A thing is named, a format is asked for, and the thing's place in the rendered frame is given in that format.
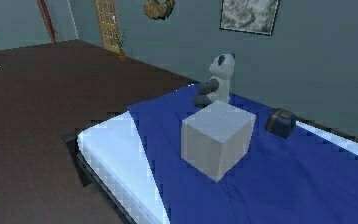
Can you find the grey cardboard carton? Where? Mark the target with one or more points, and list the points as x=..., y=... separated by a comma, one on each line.
x=217, y=140

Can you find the black and white panda teddy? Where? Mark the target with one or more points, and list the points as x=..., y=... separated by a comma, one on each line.
x=220, y=80

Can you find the yellow lattice panel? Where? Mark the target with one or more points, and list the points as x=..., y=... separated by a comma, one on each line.
x=108, y=25

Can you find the bed with blue blanket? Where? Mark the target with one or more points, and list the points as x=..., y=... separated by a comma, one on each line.
x=287, y=180

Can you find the red pole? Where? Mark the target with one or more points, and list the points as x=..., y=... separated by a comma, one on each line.
x=48, y=21

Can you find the brown round wall ornament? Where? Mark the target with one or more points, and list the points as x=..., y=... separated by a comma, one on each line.
x=158, y=9

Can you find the grey framed wall picture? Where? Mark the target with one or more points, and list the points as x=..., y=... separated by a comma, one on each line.
x=250, y=15

